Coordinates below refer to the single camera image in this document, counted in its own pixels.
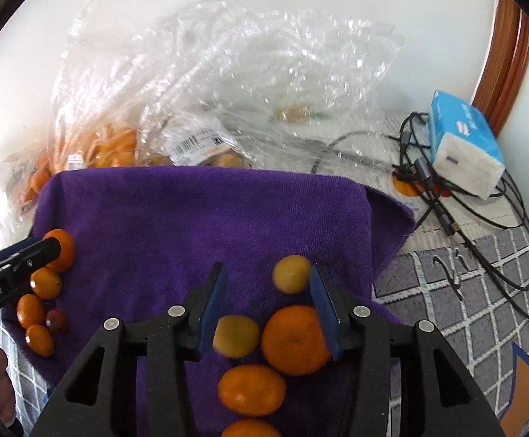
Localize purple towel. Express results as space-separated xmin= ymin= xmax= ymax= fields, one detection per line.
xmin=7 ymin=167 xmax=416 ymax=437

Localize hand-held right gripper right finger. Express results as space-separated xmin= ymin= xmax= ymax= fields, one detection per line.
xmin=309 ymin=263 xmax=504 ymax=437

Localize small yellow round fruit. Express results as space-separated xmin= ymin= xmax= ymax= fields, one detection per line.
xmin=272 ymin=255 xmax=313 ymax=295
xmin=212 ymin=315 xmax=261 ymax=359

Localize brown wooden door frame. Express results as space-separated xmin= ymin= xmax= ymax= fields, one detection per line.
xmin=471 ymin=0 xmax=529 ymax=139

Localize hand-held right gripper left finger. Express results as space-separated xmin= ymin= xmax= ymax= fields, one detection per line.
xmin=30 ymin=263 xmax=228 ymax=437

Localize small red fruit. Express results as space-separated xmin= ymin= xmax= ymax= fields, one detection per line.
xmin=46 ymin=308 xmax=70 ymax=334

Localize blue white tissue pack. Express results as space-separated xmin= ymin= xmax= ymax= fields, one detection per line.
xmin=427 ymin=90 xmax=506 ymax=200

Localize clear plastic bag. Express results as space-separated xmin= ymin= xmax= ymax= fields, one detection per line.
xmin=0 ymin=0 xmax=406 ymax=237

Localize white barcode label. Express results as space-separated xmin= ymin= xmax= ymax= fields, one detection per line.
xmin=164 ymin=118 xmax=226 ymax=165

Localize orange mandarin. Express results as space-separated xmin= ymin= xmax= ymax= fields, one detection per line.
xmin=220 ymin=419 xmax=283 ymax=437
xmin=218 ymin=364 xmax=288 ymax=417

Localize black cables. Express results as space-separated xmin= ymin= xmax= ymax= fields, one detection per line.
xmin=312 ymin=111 xmax=529 ymax=324

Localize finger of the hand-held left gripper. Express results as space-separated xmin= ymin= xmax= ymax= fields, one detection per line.
xmin=0 ymin=235 xmax=40 ymax=276
xmin=5 ymin=238 xmax=63 ymax=283

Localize small orange kumquat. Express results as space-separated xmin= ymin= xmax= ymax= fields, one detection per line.
xmin=16 ymin=294 xmax=47 ymax=329
xmin=41 ymin=229 xmax=76 ymax=273
xmin=30 ymin=267 xmax=63 ymax=300
xmin=24 ymin=324 xmax=56 ymax=358

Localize large oval orange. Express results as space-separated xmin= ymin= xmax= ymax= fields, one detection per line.
xmin=261 ymin=305 xmax=333 ymax=377

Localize grey braided usb cable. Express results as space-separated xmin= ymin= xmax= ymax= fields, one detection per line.
xmin=399 ymin=130 xmax=459 ymax=237

